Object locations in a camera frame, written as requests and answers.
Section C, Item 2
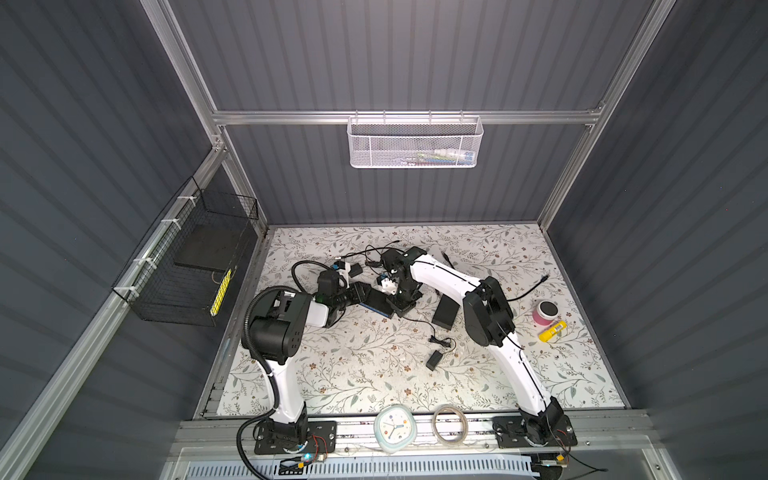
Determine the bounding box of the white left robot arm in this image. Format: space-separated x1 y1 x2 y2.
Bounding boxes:
241 260 372 453

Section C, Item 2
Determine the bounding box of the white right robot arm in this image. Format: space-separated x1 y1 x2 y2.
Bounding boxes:
382 247 565 446

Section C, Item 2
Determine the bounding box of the black foam pad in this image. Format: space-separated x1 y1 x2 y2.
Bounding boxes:
174 225 240 272

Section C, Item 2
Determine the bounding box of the white analog clock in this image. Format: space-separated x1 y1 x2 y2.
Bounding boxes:
374 404 417 454

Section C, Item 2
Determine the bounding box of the pink tape roll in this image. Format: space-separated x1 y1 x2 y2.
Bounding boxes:
532 300 559 326

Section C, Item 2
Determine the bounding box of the yellow marker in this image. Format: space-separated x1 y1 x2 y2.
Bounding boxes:
538 321 567 343

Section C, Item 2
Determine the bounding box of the black power adapter with cord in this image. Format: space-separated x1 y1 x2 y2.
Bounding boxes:
334 240 399 275

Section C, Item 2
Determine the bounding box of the white wire mesh basket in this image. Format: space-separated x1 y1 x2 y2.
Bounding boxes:
346 114 484 169

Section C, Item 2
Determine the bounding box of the black wire wall basket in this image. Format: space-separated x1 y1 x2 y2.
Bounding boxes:
113 178 260 327

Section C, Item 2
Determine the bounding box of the clear tape ring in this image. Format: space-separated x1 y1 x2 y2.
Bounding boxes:
431 404 469 446

